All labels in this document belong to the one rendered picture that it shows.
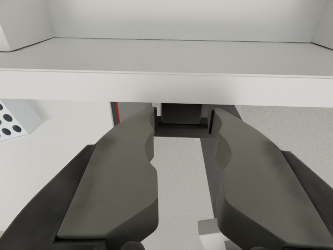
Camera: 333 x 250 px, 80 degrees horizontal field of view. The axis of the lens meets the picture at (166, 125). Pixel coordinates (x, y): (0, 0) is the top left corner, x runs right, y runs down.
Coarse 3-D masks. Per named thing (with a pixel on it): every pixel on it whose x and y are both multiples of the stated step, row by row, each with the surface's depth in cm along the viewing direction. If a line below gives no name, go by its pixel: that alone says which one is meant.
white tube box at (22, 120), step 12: (0, 108) 28; (12, 108) 28; (24, 108) 29; (0, 120) 30; (12, 120) 28; (24, 120) 29; (36, 120) 31; (0, 132) 29; (12, 132) 29; (24, 132) 29
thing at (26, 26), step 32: (0, 0) 12; (32, 0) 15; (64, 0) 17; (96, 0) 17; (128, 0) 16; (160, 0) 16; (192, 0) 16; (224, 0) 16; (256, 0) 16; (288, 0) 16; (320, 0) 16; (0, 32) 13; (32, 32) 15; (64, 32) 18; (96, 32) 18; (128, 32) 18; (160, 32) 18; (192, 32) 18; (224, 32) 17; (256, 32) 17; (288, 32) 17; (320, 32) 16
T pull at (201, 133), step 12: (168, 108) 13; (180, 108) 13; (192, 108) 13; (168, 120) 14; (180, 120) 14; (192, 120) 14; (204, 120) 14; (156, 132) 14; (168, 132) 14; (180, 132) 14; (192, 132) 14; (204, 132) 14
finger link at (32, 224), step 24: (96, 144) 8; (72, 168) 7; (48, 192) 6; (72, 192) 6; (24, 216) 6; (48, 216) 6; (0, 240) 5; (24, 240) 5; (48, 240) 5; (72, 240) 5; (96, 240) 5
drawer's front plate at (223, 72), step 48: (48, 48) 15; (96, 48) 15; (144, 48) 15; (192, 48) 15; (240, 48) 15; (288, 48) 16; (0, 96) 11; (48, 96) 11; (96, 96) 11; (144, 96) 11; (192, 96) 11; (240, 96) 11; (288, 96) 11
